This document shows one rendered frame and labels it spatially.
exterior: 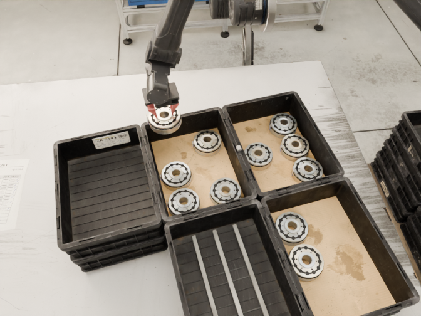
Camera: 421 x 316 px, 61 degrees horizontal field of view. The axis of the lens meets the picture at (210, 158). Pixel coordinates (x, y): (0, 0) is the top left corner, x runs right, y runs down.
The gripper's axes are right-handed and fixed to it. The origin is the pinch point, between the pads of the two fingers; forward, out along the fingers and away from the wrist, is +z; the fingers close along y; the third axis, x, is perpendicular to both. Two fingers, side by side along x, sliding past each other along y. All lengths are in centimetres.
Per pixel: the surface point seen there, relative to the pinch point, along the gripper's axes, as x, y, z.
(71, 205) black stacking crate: -11.4, -36.6, 22.0
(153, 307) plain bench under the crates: -47, -17, 35
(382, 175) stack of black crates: -1, 114, 86
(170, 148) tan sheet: 2.8, 0.4, 22.4
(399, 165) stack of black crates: -6, 113, 68
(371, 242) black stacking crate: -51, 51, 18
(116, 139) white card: 7.4, -17.9, 16.3
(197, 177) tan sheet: -12.4, 6.8, 22.4
